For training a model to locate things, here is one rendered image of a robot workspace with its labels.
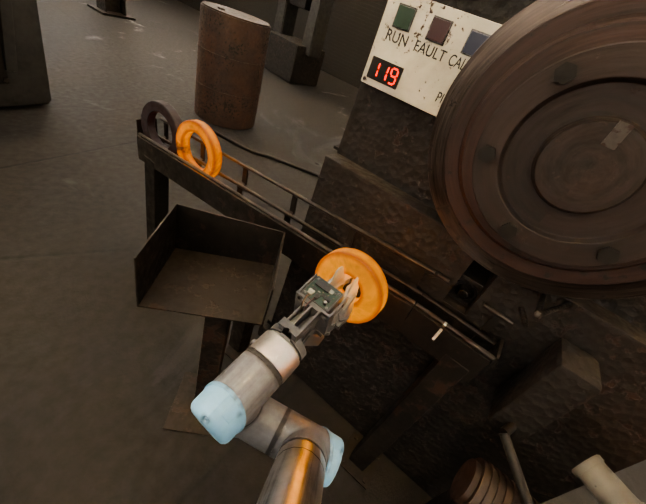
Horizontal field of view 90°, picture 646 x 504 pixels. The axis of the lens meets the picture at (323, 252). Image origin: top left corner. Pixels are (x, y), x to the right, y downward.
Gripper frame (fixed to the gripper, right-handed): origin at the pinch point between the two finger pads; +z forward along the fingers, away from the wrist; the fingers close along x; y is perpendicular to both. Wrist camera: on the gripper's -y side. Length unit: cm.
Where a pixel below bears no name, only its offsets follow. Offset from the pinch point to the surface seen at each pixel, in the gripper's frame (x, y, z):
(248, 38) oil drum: 213, -44, 167
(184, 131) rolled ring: 75, -7, 14
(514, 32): -2.1, 39.8, 24.9
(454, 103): 1.0, 28.9, 21.9
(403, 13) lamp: 22, 35, 37
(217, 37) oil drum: 230, -45, 149
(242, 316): 15.4, -13.0, -16.1
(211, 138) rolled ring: 64, -5, 16
